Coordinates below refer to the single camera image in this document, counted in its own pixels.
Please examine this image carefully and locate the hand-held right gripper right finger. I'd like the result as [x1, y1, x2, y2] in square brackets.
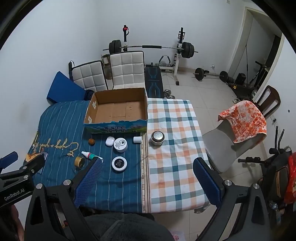
[193, 158, 271, 241]

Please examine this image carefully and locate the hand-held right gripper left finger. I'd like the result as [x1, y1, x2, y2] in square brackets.
[24, 158, 104, 241]

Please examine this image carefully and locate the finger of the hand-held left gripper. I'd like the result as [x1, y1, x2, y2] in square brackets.
[0, 153, 46, 182]
[0, 151, 19, 167]

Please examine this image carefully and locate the white dropper bottle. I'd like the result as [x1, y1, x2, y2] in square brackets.
[81, 151, 104, 162]

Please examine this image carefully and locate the white labelled jar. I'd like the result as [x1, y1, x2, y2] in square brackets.
[114, 138, 128, 153]

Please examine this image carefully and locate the silver lid jar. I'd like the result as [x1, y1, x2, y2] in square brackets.
[151, 131, 165, 146]

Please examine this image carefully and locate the cardboard box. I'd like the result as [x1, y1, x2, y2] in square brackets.
[84, 88, 148, 135]

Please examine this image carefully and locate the grey chair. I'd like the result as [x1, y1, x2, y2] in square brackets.
[202, 116, 266, 174]

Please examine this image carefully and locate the plaid cloth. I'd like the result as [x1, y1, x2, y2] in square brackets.
[141, 98, 212, 214]

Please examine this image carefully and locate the blue striped blanket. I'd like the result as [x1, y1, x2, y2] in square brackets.
[28, 100, 151, 214]

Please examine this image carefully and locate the person's dark grey clothing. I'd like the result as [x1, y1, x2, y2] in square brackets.
[84, 212, 174, 241]

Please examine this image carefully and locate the orange floral towel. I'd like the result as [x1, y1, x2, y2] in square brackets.
[218, 101, 267, 143]

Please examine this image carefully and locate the blue pillow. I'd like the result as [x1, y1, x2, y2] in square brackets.
[47, 71, 86, 102]

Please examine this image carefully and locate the white padded chair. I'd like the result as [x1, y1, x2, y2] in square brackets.
[109, 51, 146, 90]
[72, 61, 109, 92]

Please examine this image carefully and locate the black exercise equipment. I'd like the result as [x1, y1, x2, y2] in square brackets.
[231, 61, 271, 98]

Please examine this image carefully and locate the small floor barbell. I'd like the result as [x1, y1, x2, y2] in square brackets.
[193, 68, 229, 82]

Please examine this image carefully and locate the brown wooden chair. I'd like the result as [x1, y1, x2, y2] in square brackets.
[252, 85, 281, 118]

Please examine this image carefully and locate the black weight bench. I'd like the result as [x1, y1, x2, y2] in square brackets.
[144, 62, 165, 96]

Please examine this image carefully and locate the clear water jug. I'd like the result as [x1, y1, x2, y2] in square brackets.
[101, 54, 110, 77]

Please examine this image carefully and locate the white weight rack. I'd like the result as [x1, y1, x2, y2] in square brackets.
[121, 24, 186, 86]

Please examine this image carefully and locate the barbell with black plates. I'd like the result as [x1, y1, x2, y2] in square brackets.
[103, 40, 199, 58]

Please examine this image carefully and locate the white door frame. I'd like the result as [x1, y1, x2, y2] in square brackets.
[228, 6, 286, 88]

